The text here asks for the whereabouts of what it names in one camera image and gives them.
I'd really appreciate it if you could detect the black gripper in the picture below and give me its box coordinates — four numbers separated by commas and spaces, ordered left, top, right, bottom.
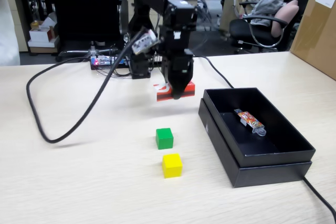
160, 28, 196, 101

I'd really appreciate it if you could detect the orange white carton box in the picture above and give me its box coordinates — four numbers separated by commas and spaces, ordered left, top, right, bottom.
153, 80, 196, 102

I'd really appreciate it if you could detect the green wooden cube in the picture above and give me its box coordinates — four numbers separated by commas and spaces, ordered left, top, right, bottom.
155, 127, 175, 151

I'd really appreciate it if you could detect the yellow wooden cube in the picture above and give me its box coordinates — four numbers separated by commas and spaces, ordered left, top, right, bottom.
161, 153, 184, 179

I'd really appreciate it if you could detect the open brown cardboard box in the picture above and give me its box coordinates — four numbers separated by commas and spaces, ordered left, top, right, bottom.
219, 0, 253, 39

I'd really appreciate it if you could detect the black cardboard box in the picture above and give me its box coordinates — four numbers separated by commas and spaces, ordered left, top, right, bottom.
203, 87, 317, 168

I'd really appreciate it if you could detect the black open box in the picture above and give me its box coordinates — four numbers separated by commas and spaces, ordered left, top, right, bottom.
197, 98, 313, 189

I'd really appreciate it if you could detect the large cardboard box white label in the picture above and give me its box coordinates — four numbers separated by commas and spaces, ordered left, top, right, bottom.
289, 0, 336, 81

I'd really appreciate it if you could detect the small wrapped candy packet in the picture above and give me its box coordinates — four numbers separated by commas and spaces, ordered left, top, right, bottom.
234, 108, 267, 138

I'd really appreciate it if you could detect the controller board with red LED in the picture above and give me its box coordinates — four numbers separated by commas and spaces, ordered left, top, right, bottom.
90, 55, 131, 71

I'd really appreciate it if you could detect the black office chair pink backrest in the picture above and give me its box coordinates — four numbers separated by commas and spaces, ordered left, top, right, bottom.
228, 0, 301, 55

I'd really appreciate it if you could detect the grey garment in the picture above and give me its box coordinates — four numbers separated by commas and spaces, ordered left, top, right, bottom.
250, 0, 285, 27

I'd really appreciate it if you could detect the black high-back office chair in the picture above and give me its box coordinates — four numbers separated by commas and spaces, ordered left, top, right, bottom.
49, 0, 123, 61

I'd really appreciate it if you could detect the beige drawer cabinet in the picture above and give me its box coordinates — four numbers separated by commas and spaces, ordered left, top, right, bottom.
3, 0, 30, 53

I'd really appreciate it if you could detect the person in white shirt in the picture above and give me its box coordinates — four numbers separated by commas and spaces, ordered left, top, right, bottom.
0, 0, 26, 67

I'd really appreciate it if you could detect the black power cable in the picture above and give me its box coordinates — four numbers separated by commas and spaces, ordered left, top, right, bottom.
193, 55, 336, 218

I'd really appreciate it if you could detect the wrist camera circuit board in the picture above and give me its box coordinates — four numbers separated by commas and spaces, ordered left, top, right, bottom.
131, 28, 160, 54

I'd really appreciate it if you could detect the thick black camera cable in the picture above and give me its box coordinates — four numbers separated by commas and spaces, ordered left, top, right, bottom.
26, 28, 148, 144

